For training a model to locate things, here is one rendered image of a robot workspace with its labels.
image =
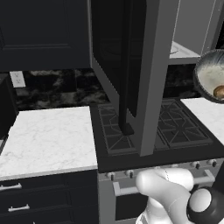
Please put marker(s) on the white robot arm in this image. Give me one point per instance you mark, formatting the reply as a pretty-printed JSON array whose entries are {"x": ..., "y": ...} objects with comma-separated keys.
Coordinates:
[{"x": 159, "y": 186}]

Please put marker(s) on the grey microwave door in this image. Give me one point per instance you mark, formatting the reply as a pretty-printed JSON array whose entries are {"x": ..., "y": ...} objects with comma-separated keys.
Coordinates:
[{"x": 156, "y": 73}]

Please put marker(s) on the white microwave turntable plate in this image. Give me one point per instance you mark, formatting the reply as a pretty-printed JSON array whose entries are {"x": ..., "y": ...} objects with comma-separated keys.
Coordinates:
[{"x": 180, "y": 51}]

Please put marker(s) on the grey speckled bowl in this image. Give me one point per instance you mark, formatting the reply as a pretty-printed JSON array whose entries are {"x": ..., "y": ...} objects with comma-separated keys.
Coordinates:
[{"x": 207, "y": 73}]

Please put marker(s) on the dark upper cupboard door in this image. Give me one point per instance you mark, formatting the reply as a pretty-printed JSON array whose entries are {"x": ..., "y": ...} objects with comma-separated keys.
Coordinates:
[{"x": 43, "y": 32}]

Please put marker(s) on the brown mushroom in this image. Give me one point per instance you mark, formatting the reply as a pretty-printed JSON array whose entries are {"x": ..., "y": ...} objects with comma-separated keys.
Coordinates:
[{"x": 219, "y": 91}]

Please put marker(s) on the grey microwave oven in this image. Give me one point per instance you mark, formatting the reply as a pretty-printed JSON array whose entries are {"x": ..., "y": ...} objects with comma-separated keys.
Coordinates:
[{"x": 189, "y": 20}]

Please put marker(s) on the oven knob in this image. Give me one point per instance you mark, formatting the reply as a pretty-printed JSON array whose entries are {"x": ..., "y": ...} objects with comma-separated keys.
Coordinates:
[
  {"x": 212, "y": 162},
  {"x": 130, "y": 173},
  {"x": 110, "y": 175},
  {"x": 196, "y": 165}
]

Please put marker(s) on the black gas hob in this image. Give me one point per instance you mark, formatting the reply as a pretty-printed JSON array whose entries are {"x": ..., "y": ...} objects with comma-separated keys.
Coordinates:
[{"x": 180, "y": 128}]

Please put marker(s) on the dark drawer front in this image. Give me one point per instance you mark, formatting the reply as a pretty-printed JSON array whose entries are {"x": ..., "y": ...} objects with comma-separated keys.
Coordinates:
[
  {"x": 58, "y": 185},
  {"x": 58, "y": 211}
]

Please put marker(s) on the dark tall cabinet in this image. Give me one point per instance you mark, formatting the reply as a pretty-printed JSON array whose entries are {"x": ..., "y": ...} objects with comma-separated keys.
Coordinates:
[{"x": 6, "y": 110}]

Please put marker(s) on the white wall socket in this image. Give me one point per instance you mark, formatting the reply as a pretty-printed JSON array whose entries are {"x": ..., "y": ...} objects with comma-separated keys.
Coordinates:
[{"x": 17, "y": 79}]

